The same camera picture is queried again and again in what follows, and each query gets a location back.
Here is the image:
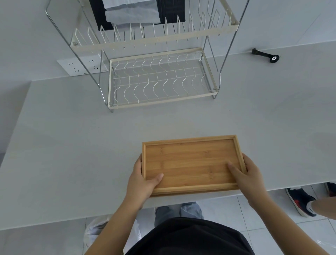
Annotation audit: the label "person's right hand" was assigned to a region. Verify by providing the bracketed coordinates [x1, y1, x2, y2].
[227, 153, 270, 208]

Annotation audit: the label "person's left hand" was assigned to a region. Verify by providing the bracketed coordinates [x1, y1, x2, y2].
[126, 153, 165, 211]

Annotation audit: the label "large wooden tray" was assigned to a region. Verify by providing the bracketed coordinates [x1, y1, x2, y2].
[141, 135, 249, 197]

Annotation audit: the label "two-tier white dish rack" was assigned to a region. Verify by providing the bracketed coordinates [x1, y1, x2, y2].
[45, 0, 250, 113]

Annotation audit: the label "person's left forearm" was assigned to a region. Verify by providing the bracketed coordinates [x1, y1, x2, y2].
[84, 197, 142, 255]

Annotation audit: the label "person's right forearm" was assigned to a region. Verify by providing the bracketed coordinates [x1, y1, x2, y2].
[249, 193, 330, 255]

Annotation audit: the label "black red sneaker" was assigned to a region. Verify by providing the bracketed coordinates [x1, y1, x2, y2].
[324, 181, 336, 198]
[285, 186, 317, 218]

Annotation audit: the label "grey trousers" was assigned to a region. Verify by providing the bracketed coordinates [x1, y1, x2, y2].
[154, 201, 204, 226]

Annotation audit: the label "white plastic bag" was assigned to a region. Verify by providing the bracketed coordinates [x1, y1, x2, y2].
[83, 214, 142, 255]

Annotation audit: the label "black shirt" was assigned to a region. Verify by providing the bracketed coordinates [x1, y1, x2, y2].
[126, 217, 257, 255]

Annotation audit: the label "black roller tool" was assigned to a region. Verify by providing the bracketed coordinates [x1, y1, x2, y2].
[251, 48, 280, 63]

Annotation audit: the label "grey paper towel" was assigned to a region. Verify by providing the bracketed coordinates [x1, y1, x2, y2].
[104, 8, 161, 25]

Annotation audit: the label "black woven mat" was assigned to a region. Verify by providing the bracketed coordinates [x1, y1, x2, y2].
[89, 0, 186, 32]

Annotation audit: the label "white wall socket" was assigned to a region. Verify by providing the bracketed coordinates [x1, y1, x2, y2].
[57, 54, 108, 77]

